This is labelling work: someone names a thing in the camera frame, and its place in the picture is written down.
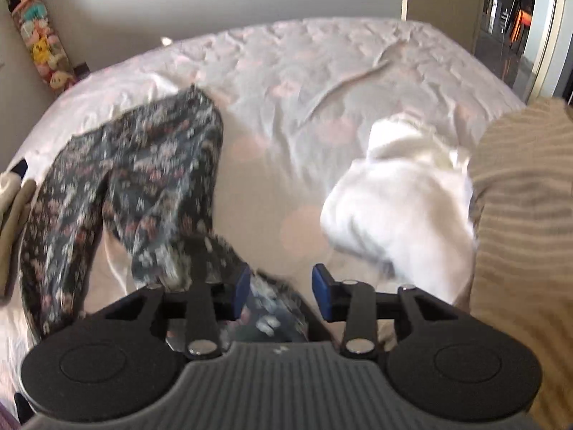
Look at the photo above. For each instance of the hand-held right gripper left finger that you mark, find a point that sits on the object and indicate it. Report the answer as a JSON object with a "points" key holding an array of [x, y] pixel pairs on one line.
{"points": [[241, 293]]}

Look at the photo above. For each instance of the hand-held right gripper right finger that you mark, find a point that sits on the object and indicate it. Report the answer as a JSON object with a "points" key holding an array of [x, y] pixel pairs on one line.
{"points": [[322, 293]]}

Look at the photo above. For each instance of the dark floral pants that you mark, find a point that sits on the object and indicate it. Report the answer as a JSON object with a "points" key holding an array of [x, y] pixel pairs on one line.
{"points": [[147, 165]]}

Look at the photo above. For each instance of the white garment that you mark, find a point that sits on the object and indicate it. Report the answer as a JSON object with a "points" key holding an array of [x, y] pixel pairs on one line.
{"points": [[403, 206]]}

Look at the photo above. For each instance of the bed with pink dotted sheet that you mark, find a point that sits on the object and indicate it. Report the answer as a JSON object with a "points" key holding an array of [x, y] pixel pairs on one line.
{"points": [[291, 80]]}

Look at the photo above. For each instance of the beige striped sweater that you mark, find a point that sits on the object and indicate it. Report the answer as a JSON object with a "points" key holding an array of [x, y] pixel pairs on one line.
{"points": [[523, 215]]}

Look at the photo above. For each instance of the olive folded cloth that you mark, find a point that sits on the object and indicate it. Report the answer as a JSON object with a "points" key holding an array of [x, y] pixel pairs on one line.
{"points": [[15, 228]]}

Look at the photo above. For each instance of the hanging column of plush toys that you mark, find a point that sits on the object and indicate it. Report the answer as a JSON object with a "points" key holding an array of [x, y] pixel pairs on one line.
{"points": [[40, 40]]}

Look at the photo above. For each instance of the glass sliding door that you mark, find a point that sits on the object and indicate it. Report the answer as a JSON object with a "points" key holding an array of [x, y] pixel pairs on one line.
{"points": [[515, 22]]}

